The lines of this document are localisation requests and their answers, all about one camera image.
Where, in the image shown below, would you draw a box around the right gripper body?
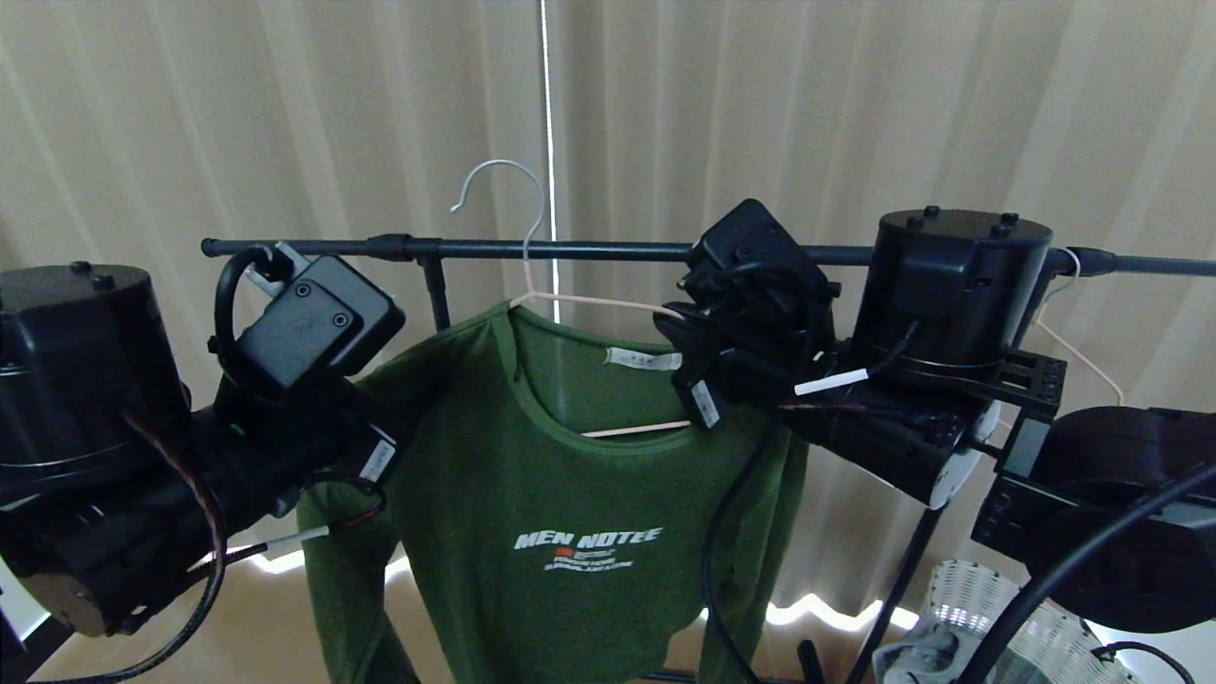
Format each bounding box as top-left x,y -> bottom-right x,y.
654,312 -> 1000,510

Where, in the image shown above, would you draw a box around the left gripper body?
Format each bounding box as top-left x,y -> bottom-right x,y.
0,378 -> 415,638

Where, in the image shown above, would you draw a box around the pink clothes hanger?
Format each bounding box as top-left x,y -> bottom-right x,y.
449,159 -> 694,440
1031,249 -> 1127,405

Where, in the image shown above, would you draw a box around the pale grey shorts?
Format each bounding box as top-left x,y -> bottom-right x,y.
872,622 -> 960,684

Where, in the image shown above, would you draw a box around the green long-sleeved shirt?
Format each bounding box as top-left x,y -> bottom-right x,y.
296,302 -> 808,684

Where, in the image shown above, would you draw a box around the white laundry basket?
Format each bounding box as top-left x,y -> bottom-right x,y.
921,559 -> 1198,684

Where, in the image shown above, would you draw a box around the black clothes rack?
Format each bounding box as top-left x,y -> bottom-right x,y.
201,233 -> 1216,684

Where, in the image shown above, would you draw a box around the beige curtain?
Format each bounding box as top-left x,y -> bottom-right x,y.
0,0 -> 1216,633

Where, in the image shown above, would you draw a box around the black cable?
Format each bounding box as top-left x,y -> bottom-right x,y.
28,408 -> 231,684
701,418 -> 789,684
213,244 -> 288,370
955,464 -> 1216,684

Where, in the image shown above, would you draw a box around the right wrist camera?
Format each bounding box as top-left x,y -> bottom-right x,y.
682,198 -> 842,329

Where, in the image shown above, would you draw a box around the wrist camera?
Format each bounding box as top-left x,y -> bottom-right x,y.
233,253 -> 408,402
682,198 -> 842,329

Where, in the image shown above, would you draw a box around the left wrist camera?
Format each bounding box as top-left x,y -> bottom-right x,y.
233,253 -> 408,402

